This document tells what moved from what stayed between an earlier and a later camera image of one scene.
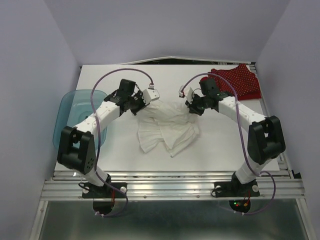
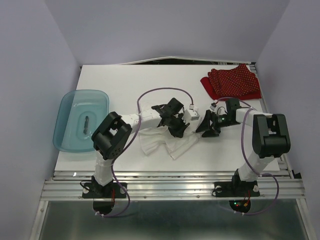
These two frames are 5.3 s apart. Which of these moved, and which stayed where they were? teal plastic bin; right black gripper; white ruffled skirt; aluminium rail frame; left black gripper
Moved: left black gripper; right black gripper; white ruffled skirt
Stayed: teal plastic bin; aluminium rail frame
